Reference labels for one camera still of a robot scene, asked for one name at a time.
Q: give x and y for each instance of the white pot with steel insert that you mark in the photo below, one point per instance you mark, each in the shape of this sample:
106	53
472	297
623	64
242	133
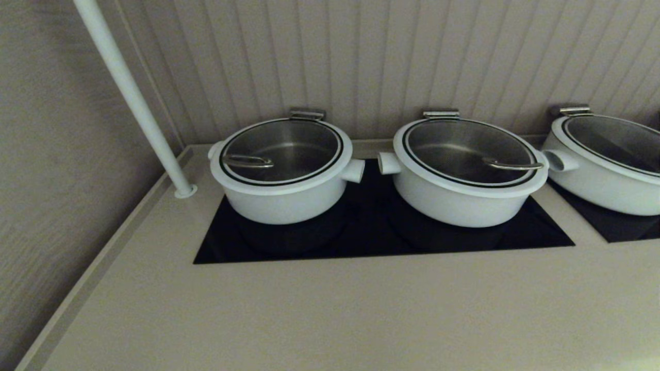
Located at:
283	206
603	193
454	208

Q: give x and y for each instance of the white metal pole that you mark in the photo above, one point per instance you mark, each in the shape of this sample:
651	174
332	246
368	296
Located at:
129	87

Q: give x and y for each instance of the wide black glass cooktop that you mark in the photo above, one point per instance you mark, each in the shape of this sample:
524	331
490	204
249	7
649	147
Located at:
361	242

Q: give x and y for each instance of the right white pot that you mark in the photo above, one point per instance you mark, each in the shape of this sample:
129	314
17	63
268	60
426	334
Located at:
619	139

